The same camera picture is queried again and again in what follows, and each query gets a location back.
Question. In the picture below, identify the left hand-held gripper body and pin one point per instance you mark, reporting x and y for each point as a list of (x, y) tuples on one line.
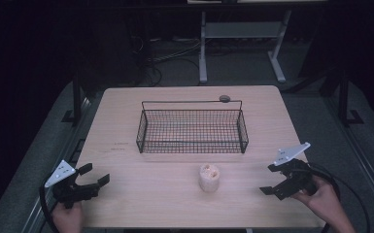
[(68, 191)]

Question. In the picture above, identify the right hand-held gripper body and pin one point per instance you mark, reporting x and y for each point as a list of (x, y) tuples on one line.
[(296, 176)]

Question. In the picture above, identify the person's left hand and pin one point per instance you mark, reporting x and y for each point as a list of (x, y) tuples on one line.
[(67, 219)]

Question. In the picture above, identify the person's right hand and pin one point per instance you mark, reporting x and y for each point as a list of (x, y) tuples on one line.
[(320, 202)]

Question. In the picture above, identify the black metal stand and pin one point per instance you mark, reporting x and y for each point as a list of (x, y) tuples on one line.
[(76, 100), (345, 100)]

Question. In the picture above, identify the small grey round object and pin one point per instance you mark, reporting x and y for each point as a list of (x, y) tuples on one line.
[(224, 98)]

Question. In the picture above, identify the aluminium frame rail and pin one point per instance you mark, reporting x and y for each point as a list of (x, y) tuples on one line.
[(61, 161), (362, 155)]

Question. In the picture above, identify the white metal desk frame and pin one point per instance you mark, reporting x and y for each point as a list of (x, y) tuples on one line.
[(239, 39)]

